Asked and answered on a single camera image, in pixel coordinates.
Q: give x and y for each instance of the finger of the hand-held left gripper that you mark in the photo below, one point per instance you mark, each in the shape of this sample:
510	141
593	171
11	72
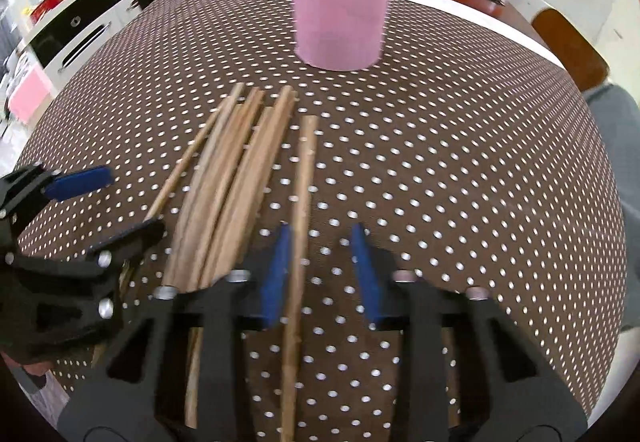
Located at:
125	242
80	182

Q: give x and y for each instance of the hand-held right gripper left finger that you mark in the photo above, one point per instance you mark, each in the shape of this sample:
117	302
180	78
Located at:
272	272

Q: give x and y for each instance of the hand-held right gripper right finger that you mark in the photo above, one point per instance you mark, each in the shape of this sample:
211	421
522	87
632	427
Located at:
367	272

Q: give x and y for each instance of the light wooden chopstick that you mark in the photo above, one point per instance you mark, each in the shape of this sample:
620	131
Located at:
302	182

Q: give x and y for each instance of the pile of wooden chopsticks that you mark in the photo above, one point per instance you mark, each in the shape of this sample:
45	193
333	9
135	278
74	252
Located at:
235	182

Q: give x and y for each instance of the pink cylindrical holder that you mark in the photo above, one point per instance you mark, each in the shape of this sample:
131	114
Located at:
340	7

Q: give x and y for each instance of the pink cloth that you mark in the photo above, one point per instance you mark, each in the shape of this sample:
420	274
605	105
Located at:
27	97

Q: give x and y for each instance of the white cabinet with black top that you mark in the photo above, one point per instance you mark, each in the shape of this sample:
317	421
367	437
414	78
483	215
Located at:
85	29

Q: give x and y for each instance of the grey cloth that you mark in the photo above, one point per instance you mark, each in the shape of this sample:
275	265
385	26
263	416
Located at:
617	122

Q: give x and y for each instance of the brown wooden chair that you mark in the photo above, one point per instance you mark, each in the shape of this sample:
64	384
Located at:
570	47

